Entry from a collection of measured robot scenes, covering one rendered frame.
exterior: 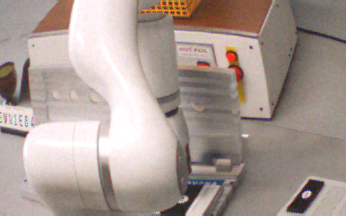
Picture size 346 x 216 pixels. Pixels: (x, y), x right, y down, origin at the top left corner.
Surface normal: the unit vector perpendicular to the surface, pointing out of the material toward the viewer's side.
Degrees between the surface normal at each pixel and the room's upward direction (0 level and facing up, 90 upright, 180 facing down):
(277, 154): 0
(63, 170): 61
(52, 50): 90
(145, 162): 48
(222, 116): 83
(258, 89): 90
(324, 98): 0
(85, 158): 41
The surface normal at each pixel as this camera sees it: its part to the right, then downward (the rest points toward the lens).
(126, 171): -0.10, -0.04
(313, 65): -0.15, -0.83
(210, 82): -0.35, 0.45
